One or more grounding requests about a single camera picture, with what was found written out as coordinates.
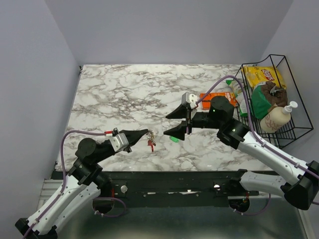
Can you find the brown crumpled bag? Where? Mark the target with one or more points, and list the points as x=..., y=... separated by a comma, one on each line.
x=275, y=95

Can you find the cream lotion pump bottle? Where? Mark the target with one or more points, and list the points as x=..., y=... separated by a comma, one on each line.
x=277, y=117

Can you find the white green snack bag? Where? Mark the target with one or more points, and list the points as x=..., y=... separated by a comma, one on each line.
x=240, y=96

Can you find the black wire rack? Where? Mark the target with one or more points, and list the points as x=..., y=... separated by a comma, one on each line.
x=300, y=123

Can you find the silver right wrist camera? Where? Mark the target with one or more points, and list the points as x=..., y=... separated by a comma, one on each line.
x=189, y=99

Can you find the green key tag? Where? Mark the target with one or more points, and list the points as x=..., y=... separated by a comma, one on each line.
x=176, y=140

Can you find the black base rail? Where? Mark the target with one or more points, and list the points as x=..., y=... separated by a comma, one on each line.
x=171, y=189

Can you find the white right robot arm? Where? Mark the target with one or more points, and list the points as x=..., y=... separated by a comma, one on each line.
x=295, y=180

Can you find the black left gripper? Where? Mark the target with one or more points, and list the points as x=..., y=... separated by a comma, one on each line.
x=132, y=136

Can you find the yellow chips bag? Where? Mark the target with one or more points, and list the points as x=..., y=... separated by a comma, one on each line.
x=255, y=75

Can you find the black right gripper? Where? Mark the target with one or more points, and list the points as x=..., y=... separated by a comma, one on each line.
x=180, y=112

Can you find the red handled steel key organizer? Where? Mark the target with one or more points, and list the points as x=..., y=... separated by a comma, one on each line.
x=151, y=140

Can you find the orange razor box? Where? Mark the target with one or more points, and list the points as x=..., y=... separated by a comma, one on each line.
x=206, y=102

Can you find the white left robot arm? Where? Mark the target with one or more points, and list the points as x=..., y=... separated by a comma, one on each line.
x=83, y=182

